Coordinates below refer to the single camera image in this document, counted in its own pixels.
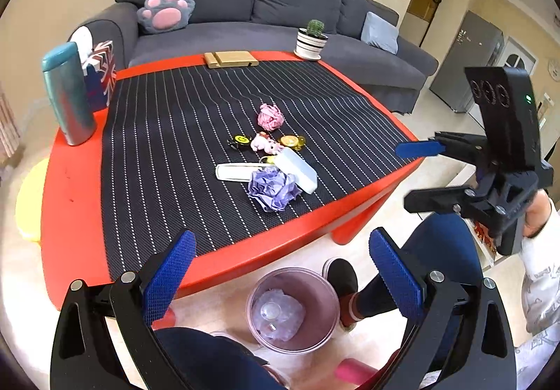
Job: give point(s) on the red table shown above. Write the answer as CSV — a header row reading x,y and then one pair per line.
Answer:
x,y
74,206

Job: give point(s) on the flag print tissue box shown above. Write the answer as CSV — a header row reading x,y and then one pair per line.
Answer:
x,y
99,79

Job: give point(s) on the grey refrigerator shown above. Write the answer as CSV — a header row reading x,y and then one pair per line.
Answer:
x,y
463,62

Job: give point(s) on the pink paper ball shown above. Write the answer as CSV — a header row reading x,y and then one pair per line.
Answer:
x,y
269,116

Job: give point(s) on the person's right leg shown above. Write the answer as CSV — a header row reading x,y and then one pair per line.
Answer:
x,y
437,250

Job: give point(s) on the wall clock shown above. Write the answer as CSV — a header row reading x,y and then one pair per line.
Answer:
x,y
554,68

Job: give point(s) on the pink slipper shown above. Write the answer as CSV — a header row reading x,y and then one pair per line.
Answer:
x,y
356,372

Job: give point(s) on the white flat plastic tray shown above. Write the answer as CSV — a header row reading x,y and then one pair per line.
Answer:
x,y
236,171

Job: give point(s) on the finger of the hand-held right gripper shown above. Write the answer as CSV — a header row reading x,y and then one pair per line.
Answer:
x,y
420,149
437,200

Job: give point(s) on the grey fabric sofa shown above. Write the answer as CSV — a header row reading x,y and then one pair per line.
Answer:
x,y
245,31

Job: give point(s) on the white glasses case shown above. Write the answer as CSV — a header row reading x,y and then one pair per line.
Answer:
x,y
297,169

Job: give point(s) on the pink translucent trash bin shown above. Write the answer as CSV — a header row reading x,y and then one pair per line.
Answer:
x,y
321,311

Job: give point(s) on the black shoe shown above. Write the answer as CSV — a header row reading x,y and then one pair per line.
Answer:
x,y
342,280

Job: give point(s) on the light blue cushion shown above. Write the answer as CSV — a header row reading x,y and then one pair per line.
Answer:
x,y
379,32

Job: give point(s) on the orange turtle toy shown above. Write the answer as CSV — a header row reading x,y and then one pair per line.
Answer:
x,y
291,141

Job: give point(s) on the clear plastic bag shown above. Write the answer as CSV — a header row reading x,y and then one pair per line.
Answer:
x,y
278,313

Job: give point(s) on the teal thermos bottle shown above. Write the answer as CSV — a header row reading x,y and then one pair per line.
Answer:
x,y
68,92

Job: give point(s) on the purple crumpled paper ball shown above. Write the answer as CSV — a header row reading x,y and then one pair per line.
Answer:
x,y
273,189

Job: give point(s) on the grey pink paw pillow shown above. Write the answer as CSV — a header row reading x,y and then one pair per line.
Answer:
x,y
165,13

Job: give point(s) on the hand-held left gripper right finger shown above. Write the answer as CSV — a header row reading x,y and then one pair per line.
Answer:
x,y
393,272

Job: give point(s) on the wooden phone stand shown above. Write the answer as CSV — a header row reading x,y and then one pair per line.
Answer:
x,y
232,58

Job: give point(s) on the person's right forearm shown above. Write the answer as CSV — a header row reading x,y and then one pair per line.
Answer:
x,y
542,267

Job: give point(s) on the black striped table mat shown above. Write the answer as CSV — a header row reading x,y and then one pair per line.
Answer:
x,y
175,132

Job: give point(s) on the person's left leg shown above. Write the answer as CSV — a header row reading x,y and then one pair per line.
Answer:
x,y
205,359

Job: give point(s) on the person's leg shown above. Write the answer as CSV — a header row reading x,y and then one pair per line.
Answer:
x,y
437,250
205,359

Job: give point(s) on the white door with windows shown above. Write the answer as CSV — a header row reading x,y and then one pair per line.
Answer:
x,y
518,60

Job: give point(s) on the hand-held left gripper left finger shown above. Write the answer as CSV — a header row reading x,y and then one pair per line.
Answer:
x,y
173,272

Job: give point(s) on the potted cactus in striped pot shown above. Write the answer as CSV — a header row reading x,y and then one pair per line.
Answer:
x,y
310,42

